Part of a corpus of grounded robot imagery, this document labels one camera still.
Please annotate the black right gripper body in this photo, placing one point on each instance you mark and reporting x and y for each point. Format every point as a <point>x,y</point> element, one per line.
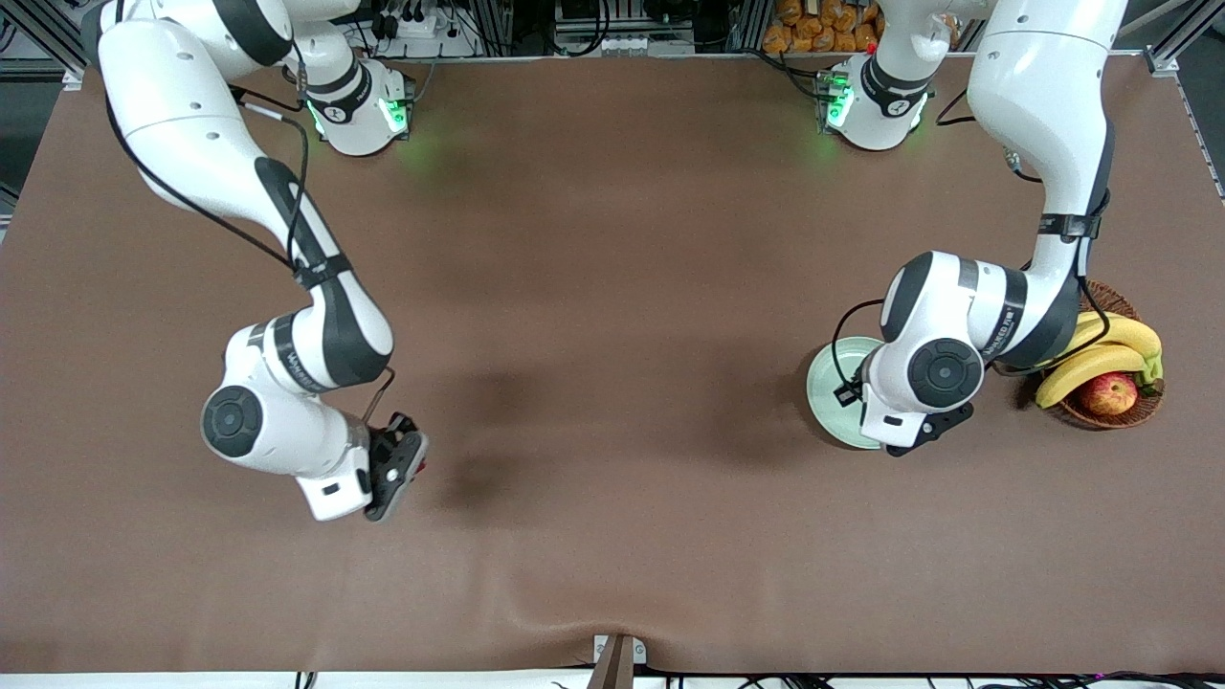
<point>385,447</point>

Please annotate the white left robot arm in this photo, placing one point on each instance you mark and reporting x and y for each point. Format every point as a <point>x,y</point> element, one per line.
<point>1043,86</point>

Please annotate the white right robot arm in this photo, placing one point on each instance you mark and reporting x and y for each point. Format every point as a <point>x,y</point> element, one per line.
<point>182,115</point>

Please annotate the pale green round plate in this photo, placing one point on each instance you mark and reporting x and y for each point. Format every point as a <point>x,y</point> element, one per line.
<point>823,392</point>

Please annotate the yellow banana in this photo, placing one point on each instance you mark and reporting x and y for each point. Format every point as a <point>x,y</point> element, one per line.
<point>1101,366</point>
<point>1101,317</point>
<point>1129,335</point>

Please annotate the red yellow apple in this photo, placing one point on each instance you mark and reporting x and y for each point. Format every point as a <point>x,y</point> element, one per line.
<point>1108,394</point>

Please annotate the brown table cloth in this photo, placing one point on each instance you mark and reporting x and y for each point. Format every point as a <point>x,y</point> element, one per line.
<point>612,239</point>

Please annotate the brown wicker basket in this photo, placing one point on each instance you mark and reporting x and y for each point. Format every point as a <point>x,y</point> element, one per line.
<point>1124,304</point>

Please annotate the orange bread rolls pile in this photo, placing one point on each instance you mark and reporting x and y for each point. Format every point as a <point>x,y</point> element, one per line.
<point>813,29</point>

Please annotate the white terminal strip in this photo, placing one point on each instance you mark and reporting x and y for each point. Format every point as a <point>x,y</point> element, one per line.
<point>646,45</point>

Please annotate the white power strip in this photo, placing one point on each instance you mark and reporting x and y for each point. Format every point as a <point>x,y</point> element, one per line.
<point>440,29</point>

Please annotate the black equipment rack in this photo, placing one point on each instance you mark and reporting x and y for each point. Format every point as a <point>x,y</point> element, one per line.
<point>536,19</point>

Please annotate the aluminium frame profile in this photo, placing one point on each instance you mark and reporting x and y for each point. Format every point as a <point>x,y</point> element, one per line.
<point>43,33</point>
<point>1163,59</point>

